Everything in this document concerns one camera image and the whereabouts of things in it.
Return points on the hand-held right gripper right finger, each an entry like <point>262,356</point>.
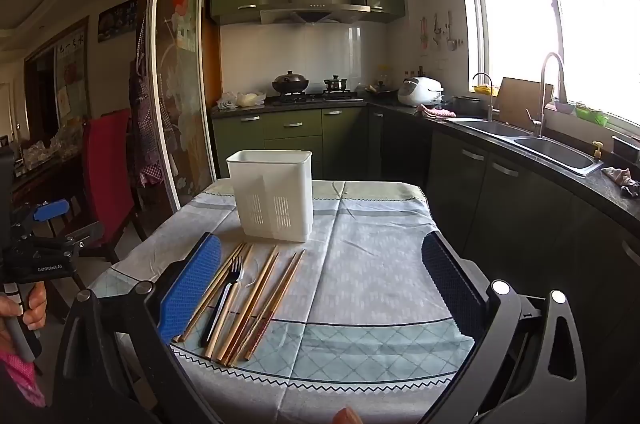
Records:
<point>450,289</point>

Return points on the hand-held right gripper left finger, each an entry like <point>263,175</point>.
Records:
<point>190,284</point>

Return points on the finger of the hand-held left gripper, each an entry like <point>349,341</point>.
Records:
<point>50,209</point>
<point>70,239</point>

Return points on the black plastic fork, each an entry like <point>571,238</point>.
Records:
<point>225,299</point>

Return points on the bunch of wooden chopsticks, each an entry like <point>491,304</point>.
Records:
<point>260,299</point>

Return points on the white plastic utensil holder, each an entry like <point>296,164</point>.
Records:
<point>270,194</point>

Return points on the person's left hand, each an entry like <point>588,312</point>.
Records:
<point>36,306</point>

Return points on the person's right hand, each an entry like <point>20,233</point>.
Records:
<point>346,418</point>

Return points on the cluttered dining table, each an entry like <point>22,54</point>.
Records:
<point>50,149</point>

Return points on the red chair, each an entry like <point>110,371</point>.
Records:
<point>107,174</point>

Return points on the pale blue checked tablecloth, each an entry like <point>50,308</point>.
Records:
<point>370,254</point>

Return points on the dark kitchen counter cabinets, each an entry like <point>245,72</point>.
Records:
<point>500,194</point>

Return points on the person's pink checked clothing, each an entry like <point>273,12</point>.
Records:
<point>20,374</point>

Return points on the steel double sink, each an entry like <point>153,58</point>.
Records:
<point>555,149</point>

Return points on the green lower kitchen cabinets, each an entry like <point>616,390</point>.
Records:
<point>290,139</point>

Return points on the pink dish cloth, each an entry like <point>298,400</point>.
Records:
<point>435,111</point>

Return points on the dark cooking pot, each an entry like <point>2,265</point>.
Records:
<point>466,105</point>

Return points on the white plastic bags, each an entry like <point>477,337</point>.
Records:
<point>245,99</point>

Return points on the small steel faucet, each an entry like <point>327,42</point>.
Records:
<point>489,94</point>

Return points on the wooden cutting board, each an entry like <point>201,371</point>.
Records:
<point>520,102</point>

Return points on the white rice cooker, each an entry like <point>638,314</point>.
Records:
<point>420,90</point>

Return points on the yellow sponge holder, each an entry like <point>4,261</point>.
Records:
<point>486,90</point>

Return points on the grey rag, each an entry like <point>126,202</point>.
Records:
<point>622,181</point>

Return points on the etched glass sliding door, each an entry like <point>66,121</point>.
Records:
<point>185,54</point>

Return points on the black frying pan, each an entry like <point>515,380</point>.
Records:
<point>382,91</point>

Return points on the purple bowl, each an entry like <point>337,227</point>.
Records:
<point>564,107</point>

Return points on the black gas stove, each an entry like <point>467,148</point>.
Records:
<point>310,97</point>

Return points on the black wok with lid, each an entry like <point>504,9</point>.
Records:
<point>290,83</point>

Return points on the green bowl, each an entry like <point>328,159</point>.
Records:
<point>592,115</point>

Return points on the small steel pot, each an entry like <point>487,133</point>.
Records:
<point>335,84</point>

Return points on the tall steel faucet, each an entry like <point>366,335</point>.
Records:
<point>545,64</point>

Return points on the kitchen window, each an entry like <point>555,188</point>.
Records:
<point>590,29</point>

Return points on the calligraphy wall poster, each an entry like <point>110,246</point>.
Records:
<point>72,69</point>

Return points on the dark wall poster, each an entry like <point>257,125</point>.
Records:
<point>117,19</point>

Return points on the hanging wall kitchen tools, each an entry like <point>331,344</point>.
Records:
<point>440,32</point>

